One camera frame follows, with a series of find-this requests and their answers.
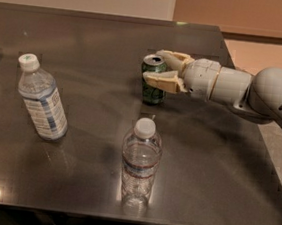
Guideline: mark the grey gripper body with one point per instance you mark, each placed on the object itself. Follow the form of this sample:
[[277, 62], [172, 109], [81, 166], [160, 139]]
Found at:
[[200, 77]]

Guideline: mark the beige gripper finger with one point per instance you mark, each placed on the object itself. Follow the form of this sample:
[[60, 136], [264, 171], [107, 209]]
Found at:
[[177, 61], [167, 81]]

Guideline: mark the green soda can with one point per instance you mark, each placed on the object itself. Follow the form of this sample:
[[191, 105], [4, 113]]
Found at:
[[151, 65]]

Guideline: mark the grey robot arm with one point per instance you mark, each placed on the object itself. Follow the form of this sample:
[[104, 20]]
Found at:
[[257, 98]]

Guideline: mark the clear empty water bottle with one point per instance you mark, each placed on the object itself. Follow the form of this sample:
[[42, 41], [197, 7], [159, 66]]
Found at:
[[141, 152]]

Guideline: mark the labelled water bottle white cap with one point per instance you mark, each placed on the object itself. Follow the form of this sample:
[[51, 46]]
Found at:
[[41, 97]]

